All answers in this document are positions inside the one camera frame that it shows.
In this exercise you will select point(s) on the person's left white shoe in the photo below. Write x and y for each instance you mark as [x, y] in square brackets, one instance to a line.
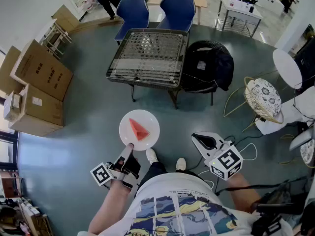
[151, 156]

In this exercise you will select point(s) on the person's right forearm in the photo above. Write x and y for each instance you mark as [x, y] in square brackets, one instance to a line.
[243, 193]

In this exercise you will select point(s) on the white wooden chairs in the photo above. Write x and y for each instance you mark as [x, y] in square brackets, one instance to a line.
[55, 37]

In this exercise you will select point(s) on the white round plate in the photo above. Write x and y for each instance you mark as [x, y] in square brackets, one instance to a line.
[147, 120]

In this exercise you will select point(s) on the cardboard box with white label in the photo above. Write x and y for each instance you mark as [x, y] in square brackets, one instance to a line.
[41, 112]

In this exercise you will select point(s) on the large flat cardboard box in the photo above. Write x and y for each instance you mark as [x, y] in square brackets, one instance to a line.
[41, 70]

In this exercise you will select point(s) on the white round table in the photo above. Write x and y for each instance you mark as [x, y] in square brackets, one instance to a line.
[286, 67]

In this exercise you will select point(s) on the small cardboard box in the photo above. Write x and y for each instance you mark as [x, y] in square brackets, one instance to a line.
[12, 106]

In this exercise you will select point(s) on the cluttered storage shelf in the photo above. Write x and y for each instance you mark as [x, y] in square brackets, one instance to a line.
[27, 215]

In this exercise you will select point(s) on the red watermelon slice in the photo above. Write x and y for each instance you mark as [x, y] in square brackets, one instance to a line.
[139, 129]

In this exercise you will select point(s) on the glass-top wicker table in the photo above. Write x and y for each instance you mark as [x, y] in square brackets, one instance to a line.
[147, 58]

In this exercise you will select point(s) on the white cloth cover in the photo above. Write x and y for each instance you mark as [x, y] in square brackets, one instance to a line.
[292, 112]

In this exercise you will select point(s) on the upright cardboard panel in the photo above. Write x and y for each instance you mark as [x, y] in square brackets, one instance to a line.
[65, 17]

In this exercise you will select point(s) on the plain cardboard sheet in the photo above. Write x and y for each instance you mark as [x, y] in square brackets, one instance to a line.
[7, 70]

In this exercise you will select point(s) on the black jacket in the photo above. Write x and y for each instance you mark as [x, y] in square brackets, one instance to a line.
[216, 70]

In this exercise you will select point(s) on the person's left forearm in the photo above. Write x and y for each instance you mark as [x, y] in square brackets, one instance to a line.
[110, 205]

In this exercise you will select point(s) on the person's white printed shirt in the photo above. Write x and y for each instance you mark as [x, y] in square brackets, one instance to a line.
[177, 200]

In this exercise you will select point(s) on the black wicker chair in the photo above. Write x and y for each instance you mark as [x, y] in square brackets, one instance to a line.
[209, 45]

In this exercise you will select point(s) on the person's right white shoe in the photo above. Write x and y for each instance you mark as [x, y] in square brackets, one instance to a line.
[180, 163]

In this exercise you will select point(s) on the blue chair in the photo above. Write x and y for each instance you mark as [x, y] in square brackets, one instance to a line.
[177, 11]
[133, 13]

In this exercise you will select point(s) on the person's white shoe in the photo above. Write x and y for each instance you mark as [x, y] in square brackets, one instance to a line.
[180, 163]
[151, 156]

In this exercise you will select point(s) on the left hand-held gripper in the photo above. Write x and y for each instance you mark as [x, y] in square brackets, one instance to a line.
[128, 168]

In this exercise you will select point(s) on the black monitor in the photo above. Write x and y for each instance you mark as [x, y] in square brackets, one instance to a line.
[306, 63]

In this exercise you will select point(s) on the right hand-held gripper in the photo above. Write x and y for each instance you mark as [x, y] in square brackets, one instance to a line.
[226, 162]

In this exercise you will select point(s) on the person's black trousers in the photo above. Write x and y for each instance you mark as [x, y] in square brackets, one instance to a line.
[153, 169]

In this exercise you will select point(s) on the white metal table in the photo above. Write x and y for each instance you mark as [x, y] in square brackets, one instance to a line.
[241, 8]

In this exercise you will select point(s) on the patterned round seat cushion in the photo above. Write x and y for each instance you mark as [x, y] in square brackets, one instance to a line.
[267, 97]

